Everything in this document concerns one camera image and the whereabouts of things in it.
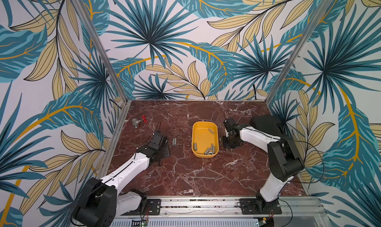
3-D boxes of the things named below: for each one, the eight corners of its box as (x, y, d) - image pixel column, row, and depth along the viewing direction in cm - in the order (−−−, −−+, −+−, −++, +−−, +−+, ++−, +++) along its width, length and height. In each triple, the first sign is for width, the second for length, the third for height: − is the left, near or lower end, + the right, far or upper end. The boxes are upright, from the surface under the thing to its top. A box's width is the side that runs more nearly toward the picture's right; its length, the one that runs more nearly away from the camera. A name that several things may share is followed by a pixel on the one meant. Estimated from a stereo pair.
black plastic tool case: (255, 139, 101) (258, 135, 96) (249, 120, 111) (252, 114, 106) (288, 140, 101) (293, 135, 96) (279, 120, 111) (283, 115, 106)
